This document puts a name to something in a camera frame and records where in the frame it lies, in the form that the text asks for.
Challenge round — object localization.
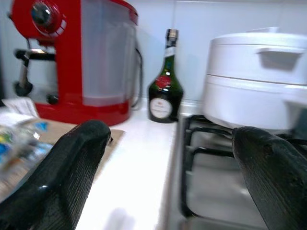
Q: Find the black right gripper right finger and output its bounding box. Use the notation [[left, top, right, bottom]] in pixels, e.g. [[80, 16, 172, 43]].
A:
[[231, 126, 307, 230]]

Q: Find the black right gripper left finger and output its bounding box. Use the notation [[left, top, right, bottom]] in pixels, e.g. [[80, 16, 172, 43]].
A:
[[0, 119, 112, 230]]

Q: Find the wooden cutting board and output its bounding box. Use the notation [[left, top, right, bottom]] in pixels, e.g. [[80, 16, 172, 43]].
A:
[[0, 119, 126, 199]]

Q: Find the clear bag of sweets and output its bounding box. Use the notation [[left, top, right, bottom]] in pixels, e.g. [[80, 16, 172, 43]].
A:
[[0, 118, 55, 173]]

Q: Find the white cooking pot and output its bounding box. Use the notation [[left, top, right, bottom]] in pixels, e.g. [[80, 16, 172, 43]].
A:
[[202, 26, 307, 135]]

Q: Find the red coffee machine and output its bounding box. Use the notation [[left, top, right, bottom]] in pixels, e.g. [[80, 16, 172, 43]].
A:
[[8, 0, 140, 127]]

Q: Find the dark green liqueur bottle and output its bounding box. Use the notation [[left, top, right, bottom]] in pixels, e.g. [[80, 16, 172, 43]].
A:
[[148, 28, 184, 124]]

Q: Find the black coffee machine cable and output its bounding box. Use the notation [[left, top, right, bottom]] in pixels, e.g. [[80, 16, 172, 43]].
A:
[[131, 47, 144, 110]]

